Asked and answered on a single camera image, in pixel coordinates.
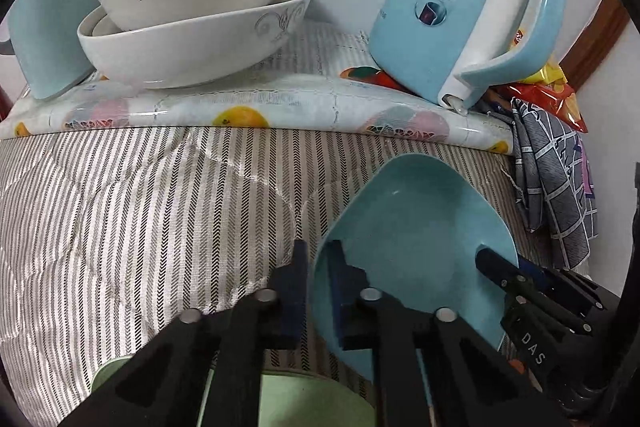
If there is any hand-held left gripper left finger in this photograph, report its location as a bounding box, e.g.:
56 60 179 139
60 239 308 427

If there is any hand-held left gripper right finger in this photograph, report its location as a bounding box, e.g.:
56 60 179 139
327 239 571 427

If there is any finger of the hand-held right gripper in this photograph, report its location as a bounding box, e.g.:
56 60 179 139
475 248 533 303
517 257 608 315

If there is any teal plate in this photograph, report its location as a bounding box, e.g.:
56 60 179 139
312 154 519 383

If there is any pale green plate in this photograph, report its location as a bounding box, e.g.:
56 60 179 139
90 357 381 427

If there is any grey checked cloth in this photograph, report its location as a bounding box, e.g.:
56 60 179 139
510 97 600 270

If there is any red snack bag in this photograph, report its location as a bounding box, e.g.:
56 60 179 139
507 82 589 134

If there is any fruit print tablecloth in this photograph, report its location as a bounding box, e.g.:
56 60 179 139
0 57 516 156

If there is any grey striped quilt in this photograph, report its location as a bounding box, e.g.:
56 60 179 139
0 21 591 427

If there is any yellow snack bag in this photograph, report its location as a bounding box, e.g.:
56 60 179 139
510 29 570 86

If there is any light blue electric kettle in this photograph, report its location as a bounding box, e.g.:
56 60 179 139
369 0 567 115

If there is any white bowl with grey swirls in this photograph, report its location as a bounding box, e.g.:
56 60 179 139
76 0 313 90

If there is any plain white bowl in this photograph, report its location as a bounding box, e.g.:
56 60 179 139
81 0 307 38

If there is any light blue thermos jug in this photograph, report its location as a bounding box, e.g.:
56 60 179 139
0 0 108 102

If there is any brown wooden frame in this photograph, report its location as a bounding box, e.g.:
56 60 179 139
559 0 632 91

